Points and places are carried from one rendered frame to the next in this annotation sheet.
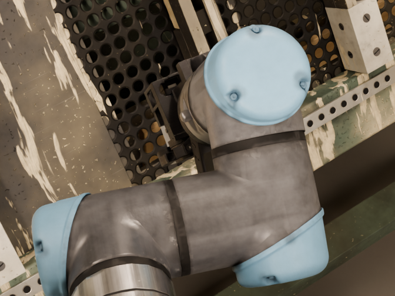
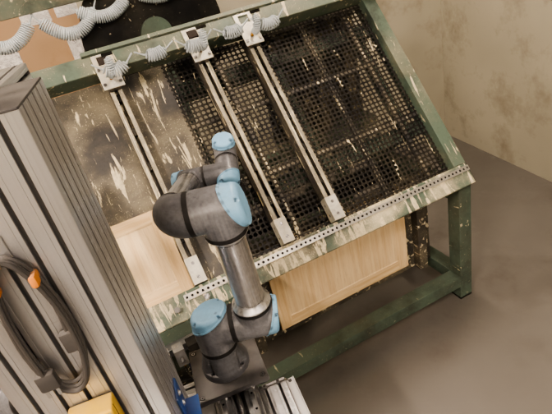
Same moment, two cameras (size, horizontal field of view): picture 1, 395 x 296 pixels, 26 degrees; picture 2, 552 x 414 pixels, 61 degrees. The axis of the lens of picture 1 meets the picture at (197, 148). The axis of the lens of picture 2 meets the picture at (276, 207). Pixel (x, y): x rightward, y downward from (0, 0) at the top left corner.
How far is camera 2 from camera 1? 114 cm
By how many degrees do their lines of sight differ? 30
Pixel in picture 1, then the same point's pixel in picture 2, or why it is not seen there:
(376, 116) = (343, 238)
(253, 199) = (218, 164)
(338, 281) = (372, 350)
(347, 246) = (368, 326)
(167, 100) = not seen: hidden behind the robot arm
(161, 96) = not seen: hidden behind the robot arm
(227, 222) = (212, 168)
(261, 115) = (220, 146)
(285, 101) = (225, 143)
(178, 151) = not seen: hidden behind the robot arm
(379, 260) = (392, 341)
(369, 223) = (379, 317)
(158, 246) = (196, 174)
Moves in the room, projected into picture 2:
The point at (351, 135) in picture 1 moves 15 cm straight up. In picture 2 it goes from (333, 244) to (328, 218)
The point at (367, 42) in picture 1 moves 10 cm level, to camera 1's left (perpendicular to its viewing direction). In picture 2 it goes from (333, 209) to (313, 211)
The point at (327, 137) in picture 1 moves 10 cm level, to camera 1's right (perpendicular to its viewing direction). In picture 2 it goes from (323, 244) to (343, 242)
